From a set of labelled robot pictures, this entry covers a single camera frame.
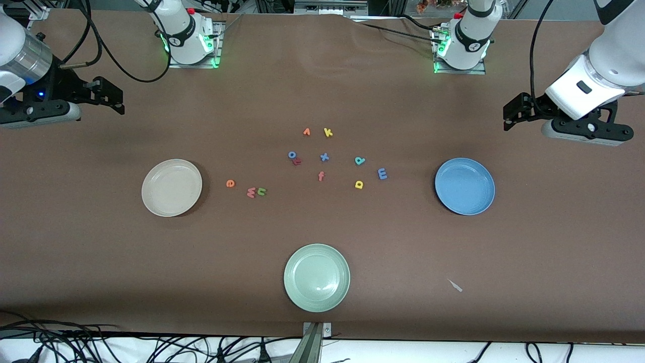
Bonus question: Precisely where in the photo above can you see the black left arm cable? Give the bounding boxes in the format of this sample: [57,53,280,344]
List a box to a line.
[529,0,555,109]

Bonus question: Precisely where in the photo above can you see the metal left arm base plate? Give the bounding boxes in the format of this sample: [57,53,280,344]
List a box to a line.
[432,28,487,75]

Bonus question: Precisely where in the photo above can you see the blue plate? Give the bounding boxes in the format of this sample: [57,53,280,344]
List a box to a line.
[434,157,496,216]

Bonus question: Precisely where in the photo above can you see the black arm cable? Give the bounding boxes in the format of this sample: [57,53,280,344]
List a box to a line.
[529,0,555,109]
[58,0,174,83]

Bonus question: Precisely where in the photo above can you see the paper table cover sheet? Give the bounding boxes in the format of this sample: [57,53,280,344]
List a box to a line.
[0,10,645,344]

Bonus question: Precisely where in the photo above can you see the pale green plate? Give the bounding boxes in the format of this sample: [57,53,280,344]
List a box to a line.
[283,244,351,313]

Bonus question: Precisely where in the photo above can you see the grey metal box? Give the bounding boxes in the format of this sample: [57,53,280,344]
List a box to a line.
[294,0,369,16]

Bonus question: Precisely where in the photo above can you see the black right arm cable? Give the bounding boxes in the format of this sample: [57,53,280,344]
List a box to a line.
[58,0,174,83]

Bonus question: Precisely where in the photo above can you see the beige brown plate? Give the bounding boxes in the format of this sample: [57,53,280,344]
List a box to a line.
[141,159,203,218]

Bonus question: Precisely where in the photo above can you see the black cable on table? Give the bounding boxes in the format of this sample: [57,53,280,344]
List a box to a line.
[353,18,444,46]

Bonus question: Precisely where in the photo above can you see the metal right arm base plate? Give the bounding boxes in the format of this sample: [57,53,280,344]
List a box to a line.
[168,20,223,70]

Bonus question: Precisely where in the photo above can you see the black cable tangle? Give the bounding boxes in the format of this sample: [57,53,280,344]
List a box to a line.
[0,310,303,363]

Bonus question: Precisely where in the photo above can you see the metal table edge bracket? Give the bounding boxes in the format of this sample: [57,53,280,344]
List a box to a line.
[301,322,333,363]

